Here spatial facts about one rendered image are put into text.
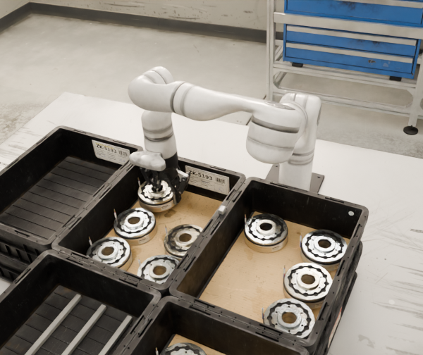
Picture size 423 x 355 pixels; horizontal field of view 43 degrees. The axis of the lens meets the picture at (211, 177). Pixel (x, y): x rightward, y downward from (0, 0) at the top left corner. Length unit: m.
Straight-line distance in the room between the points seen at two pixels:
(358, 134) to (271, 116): 2.18
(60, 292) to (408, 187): 1.03
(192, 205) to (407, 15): 1.83
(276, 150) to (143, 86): 0.33
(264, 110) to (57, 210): 0.70
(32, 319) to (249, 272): 0.48
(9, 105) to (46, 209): 2.34
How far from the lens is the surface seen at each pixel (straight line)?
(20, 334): 1.22
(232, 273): 1.22
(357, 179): 1.69
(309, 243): 1.24
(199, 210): 1.37
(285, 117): 0.97
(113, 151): 1.51
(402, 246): 1.51
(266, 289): 1.19
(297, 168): 1.49
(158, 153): 1.24
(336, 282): 1.09
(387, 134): 3.17
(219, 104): 1.04
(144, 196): 1.36
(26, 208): 1.51
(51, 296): 1.26
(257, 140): 0.98
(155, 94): 1.13
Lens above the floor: 1.76
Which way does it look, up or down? 39 degrees down
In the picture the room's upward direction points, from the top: 4 degrees counter-clockwise
